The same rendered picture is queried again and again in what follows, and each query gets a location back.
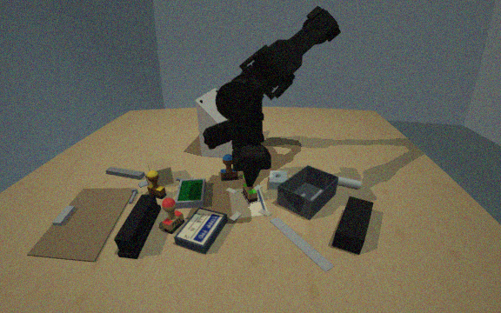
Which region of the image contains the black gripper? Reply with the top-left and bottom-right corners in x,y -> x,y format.
232,107 -> 271,187

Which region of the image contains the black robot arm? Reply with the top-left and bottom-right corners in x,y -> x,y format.
203,6 -> 341,150

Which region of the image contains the grey cylinder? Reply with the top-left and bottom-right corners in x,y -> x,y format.
338,176 -> 362,189

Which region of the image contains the red-handled rubber stamp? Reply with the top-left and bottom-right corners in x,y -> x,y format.
162,197 -> 184,234

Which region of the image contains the green rubber stamp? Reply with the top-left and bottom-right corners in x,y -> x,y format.
243,175 -> 257,203

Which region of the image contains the brown flat board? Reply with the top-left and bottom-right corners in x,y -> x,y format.
27,188 -> 133,263

